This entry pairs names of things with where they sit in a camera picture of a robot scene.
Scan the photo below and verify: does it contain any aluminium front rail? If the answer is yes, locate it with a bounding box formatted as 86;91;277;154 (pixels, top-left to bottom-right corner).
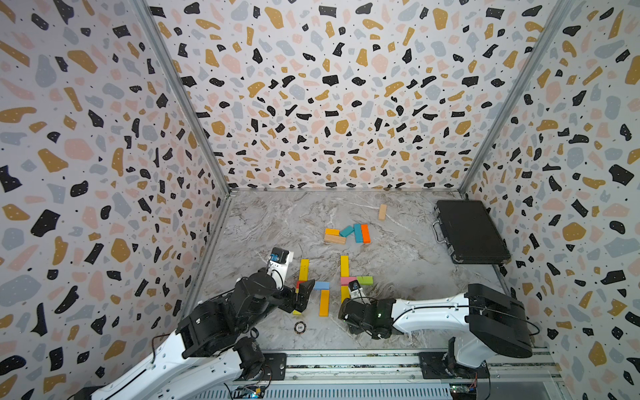
199;348;563;387

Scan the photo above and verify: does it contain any circuit board with leds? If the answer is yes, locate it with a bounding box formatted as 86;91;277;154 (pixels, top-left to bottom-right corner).
232;385;266;399

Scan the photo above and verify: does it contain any orange block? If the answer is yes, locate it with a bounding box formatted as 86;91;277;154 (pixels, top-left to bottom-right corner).
360;224;371;243

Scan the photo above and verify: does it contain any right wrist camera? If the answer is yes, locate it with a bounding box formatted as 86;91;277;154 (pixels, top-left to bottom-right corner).
348;279;363;299

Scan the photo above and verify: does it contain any pink block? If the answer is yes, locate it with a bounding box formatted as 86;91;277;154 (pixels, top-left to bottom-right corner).
341;277;357;286

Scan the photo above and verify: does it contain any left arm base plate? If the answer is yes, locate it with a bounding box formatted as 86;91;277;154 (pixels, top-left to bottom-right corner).
251;353;288;382

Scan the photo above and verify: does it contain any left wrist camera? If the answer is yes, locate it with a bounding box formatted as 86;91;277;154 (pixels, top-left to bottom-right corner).
267;247;293;289

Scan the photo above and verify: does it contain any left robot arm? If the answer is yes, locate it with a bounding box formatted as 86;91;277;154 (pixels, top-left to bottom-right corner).
74;268;315;399

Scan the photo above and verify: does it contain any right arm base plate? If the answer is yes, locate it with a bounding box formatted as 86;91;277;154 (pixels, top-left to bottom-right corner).
418;352;489;379

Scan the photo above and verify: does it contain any teal block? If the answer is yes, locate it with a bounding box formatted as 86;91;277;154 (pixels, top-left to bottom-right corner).
339;225;354;238
353;224;363;243

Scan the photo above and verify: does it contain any light blue block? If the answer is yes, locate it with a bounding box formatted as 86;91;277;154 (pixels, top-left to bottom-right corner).
313;281;330;291

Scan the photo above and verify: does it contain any green block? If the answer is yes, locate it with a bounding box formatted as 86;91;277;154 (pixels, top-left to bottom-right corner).
357;276;373;286

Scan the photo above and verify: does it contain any tan wooden block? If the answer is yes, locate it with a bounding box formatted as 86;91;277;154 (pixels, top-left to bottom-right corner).
324;234;347;245

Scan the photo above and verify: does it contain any teal block tilted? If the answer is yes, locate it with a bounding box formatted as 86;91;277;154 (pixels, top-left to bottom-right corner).
339;225;354;238

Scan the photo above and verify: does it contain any black briefcase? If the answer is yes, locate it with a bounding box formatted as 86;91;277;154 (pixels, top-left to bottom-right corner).
432;199;511;265

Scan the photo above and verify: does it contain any tan block upper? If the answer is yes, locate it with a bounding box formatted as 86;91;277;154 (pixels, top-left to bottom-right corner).
378;204;387;221

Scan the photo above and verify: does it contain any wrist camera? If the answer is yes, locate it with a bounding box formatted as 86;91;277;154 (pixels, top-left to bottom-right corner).
267;247;293;289
348;279;363;299

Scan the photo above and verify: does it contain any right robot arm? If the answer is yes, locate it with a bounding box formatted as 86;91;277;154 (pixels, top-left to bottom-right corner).
338;281;533;369

